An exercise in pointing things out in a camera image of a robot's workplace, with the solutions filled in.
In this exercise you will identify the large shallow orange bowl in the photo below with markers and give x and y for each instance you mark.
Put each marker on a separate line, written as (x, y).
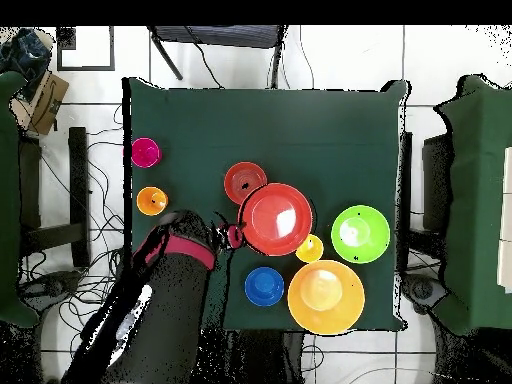
(276, 219)

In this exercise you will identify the small orange bowl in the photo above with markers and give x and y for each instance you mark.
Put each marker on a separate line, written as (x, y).
(240, 178)

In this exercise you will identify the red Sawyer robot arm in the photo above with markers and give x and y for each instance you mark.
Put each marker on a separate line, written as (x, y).
(168, 312)

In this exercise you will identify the dark blue bowl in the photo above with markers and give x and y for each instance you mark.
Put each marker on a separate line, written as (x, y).
(264, 286)

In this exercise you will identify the yellow cup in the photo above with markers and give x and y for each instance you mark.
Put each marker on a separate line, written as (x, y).
(311, 250)

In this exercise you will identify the orange cup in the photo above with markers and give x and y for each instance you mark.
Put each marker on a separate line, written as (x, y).
(152, 201)

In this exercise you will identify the large yellow bowl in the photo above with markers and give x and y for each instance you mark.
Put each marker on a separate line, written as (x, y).
(326, 298)

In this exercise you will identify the dark green tablecloth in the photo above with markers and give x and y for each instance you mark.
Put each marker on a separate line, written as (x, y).
(240, 120)

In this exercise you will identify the pink cup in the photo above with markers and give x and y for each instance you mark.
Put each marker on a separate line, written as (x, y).
(146, 152)

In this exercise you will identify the green bowl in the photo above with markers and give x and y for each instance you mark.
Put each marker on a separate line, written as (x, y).
(360, 234)

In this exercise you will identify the black table stand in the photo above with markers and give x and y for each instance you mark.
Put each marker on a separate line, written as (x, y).
(436, 180)
(78, 180)

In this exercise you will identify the grey base foot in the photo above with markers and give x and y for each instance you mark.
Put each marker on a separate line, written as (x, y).
(424, 290)
(54, 284)

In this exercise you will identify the cardboard box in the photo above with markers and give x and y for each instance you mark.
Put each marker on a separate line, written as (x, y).
(48, 104)

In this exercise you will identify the green covered side table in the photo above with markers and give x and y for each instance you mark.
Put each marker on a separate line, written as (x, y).
(8, 200)
(476, 200)

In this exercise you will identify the white board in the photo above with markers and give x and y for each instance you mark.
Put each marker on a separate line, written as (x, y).
(506, 220)

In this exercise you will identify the dark blue bag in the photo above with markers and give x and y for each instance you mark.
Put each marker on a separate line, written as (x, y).
(26, 54)

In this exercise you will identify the black square frame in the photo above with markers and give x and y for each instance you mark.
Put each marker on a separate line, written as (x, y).
(112, 48)

